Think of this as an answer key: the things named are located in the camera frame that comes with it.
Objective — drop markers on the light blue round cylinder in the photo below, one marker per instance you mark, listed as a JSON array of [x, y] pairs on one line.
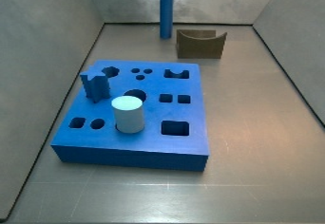
[[129, 114]]

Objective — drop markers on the blue star-shaped peg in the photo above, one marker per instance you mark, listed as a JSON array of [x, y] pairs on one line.
[[95, 83]]

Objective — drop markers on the blue foam shape board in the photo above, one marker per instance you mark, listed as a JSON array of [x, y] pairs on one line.
[[173, 141]]

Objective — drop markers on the blue vertical rod tool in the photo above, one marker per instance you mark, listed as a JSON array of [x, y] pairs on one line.
[[166, 18]]

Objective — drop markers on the dark curved cradle holder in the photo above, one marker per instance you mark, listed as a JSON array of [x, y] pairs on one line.
[[199, 44]]

